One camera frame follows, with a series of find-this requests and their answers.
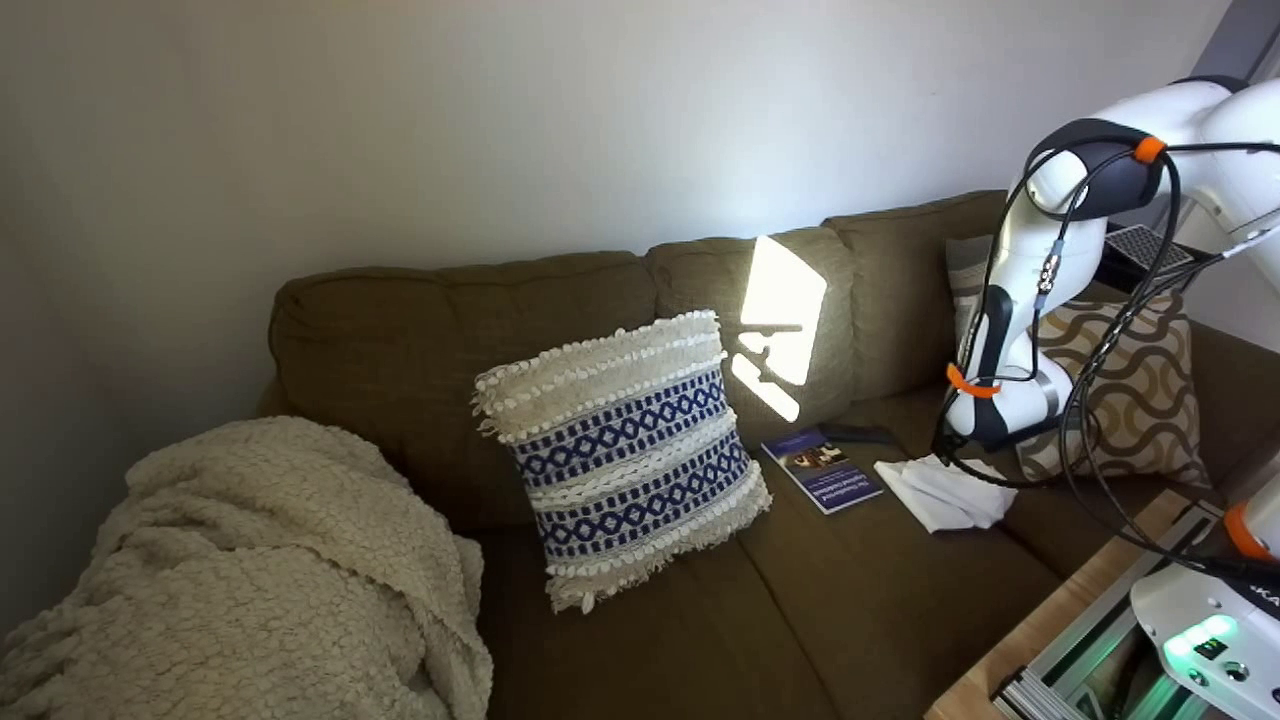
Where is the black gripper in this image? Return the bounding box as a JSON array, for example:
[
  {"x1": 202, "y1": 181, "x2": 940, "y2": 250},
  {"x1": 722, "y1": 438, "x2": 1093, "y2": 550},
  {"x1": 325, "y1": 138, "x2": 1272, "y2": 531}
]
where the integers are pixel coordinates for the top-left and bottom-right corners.
[{"x1": 931, "y1": 392, "x2": 1032, "y2": 465}]

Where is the white towel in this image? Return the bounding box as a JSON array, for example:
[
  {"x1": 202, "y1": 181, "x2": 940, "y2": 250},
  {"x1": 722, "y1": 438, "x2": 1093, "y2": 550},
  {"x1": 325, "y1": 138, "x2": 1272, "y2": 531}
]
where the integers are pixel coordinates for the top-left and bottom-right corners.
[{"x1": 870, "y1": 451, "x2": 1019, "y2": 534}]

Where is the brown fabric sofa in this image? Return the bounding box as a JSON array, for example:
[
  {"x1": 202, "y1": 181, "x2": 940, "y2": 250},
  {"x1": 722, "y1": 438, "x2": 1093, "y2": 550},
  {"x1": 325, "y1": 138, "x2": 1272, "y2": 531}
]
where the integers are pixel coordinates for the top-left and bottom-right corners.
[{"x1": 257, "y1": 188, "x2": 1280, "y2": 720}]

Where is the grey white striped pillow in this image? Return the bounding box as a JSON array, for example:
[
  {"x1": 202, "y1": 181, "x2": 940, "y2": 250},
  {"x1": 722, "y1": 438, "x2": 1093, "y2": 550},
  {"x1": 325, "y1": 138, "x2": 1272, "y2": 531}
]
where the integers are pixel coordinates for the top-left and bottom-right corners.
[{"x1": 943, "y1": 232, "x2": 998, "y2": 339}]

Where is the blue book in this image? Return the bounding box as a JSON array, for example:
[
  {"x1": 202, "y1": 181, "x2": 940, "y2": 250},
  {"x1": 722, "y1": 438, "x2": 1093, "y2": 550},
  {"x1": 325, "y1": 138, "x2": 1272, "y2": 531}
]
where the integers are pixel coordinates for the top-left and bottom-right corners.
[{"x1": 754, "y1": 424, "x2": 889, "y2": 521}]

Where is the gold grey wavy pillow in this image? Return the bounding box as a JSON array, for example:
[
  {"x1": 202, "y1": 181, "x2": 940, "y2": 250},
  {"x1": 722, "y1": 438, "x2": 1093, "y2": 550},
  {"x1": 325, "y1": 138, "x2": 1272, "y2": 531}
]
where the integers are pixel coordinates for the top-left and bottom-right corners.
[{"x1": 1010, "y1": 287, "x2": 1213, "y2": 492}]

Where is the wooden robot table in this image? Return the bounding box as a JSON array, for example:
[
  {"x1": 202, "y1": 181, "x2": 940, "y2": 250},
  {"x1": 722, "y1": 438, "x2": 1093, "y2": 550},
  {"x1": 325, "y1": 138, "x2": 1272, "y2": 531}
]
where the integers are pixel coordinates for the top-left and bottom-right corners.
[{"x1": 923, "y1": 485, "x2": 1280, "y2": 720}]

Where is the blue white woven pillow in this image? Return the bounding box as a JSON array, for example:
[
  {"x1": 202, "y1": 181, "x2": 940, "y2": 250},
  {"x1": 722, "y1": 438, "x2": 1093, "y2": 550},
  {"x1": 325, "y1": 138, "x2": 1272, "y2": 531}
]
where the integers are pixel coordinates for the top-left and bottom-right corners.
[{"x1": 469, "y1": 307, "x2": 775, "y2": 618}]

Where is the cream knit blanket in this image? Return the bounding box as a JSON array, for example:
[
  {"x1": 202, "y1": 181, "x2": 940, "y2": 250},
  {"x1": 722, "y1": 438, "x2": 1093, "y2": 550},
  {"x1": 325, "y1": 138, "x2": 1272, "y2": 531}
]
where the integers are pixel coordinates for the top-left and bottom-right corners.
[{"x1": 0, "y1": 411, "x2": 495, "y2": 720}]

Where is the aluminium base frame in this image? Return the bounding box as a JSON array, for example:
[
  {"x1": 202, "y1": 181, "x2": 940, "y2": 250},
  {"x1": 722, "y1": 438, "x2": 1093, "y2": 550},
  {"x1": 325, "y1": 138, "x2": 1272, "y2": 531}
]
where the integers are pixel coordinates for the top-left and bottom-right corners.
[{"x1": 996, "y1": 510, "x2": 1280, "y2": 720}]

